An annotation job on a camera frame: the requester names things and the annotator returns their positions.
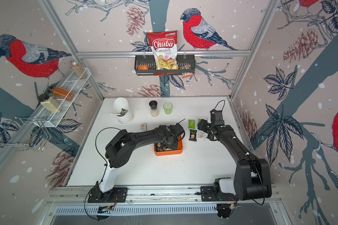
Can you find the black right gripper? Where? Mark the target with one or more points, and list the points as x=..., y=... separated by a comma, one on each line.
x=201, y=125

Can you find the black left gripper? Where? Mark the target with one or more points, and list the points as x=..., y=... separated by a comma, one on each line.
x=174, y=147

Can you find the white cookie packet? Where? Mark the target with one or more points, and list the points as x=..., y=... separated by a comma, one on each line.
x=201, y=135
x=143, y=127

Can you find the black cookie packet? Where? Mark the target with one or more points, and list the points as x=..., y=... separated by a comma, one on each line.
x=193, y=135
x=158, y=147

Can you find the black cookie packet front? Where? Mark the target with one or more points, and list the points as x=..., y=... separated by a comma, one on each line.
x=158, y=147

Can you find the white cookie packet front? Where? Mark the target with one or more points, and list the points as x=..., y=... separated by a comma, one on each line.
x=143, y=127

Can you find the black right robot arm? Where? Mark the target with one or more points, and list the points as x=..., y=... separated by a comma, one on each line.
x=252, y=175

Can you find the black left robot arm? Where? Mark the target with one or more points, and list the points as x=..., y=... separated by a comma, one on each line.
x=119, y=150

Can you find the orange storage box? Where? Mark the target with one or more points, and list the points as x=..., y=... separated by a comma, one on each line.
x=166, y=153

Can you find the green glass cup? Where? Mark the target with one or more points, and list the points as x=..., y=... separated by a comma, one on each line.
x=168, y=107

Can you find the glass grinder black cap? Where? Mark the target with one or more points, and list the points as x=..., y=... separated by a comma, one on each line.
x=153, y=106

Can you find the white utensil holder cup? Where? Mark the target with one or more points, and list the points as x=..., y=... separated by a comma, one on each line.
x=119, y=104

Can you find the red Chuba chips bag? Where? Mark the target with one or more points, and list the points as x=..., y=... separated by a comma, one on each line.
x=164, y=48

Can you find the glass spice jar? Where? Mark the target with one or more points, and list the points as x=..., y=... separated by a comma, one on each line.
x=78, y=69

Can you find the orange sauce bottle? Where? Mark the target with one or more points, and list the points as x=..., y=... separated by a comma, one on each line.
x=61, y=93

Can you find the pale spice jar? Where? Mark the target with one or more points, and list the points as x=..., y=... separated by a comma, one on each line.
x=49, y=103

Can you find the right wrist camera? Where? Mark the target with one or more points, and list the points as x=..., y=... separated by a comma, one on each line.
x=216, y=117

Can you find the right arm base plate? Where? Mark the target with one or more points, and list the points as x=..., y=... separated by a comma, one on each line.
x=213, y=194

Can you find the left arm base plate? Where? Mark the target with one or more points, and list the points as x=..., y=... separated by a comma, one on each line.
x=115, y=195

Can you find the black wall basket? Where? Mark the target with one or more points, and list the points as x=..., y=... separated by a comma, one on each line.
x=150, y=66

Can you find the white wire wall shelf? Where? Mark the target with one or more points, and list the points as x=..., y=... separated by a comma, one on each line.
x=48, y=123

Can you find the aluminium front rail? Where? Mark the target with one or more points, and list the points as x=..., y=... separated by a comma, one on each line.
x=137, y=194

